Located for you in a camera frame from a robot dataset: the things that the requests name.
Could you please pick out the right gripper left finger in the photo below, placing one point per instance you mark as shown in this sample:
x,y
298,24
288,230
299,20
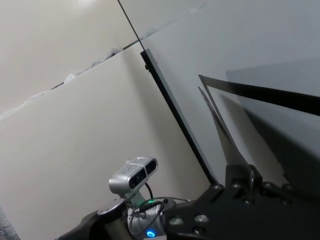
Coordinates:
x,y
238,182

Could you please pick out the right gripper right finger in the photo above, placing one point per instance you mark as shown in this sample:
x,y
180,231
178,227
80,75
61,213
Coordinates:
x,y
257,178

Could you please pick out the black robot print poster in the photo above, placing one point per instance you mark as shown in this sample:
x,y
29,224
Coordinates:
x,y
237,150

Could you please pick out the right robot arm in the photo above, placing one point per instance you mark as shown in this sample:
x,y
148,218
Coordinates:
x,y
85,227

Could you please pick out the black table edge trim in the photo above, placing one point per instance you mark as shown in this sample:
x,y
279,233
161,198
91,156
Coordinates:
x,y
175,112

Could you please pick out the white partition panel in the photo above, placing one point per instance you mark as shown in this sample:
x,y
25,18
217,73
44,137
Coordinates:
x,y
75,150

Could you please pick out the silver stereo camera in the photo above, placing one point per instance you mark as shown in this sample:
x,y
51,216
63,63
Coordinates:
x,y
122,178

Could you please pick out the grey textured post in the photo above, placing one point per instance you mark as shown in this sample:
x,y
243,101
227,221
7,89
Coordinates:
x,y
7,225

